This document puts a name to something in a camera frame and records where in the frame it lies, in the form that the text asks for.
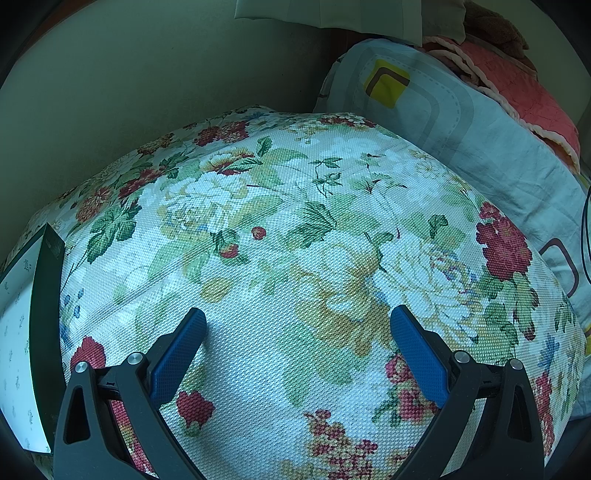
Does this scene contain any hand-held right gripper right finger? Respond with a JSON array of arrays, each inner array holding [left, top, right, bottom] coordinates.
[[390, 305, 546, 480]]

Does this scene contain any brown fuzzy cloth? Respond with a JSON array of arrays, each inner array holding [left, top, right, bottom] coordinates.
[[464, 0, 531, 59]]

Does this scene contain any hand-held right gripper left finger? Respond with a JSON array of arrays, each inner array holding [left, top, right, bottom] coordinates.
[[54, 308, 208, 480]]

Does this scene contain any black cable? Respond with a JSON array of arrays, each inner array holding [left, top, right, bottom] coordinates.
[[579, 185, 591, 265]]

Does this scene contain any pale patterned pillow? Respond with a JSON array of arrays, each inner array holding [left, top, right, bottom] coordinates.
[[314, 38, 591, 418]]

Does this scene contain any pink quilted blanket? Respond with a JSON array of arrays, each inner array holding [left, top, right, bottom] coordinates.
[[422, 36, 581, 174]]

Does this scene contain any green cardboard tray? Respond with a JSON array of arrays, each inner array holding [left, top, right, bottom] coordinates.
[[0, 224, 66, 453]]

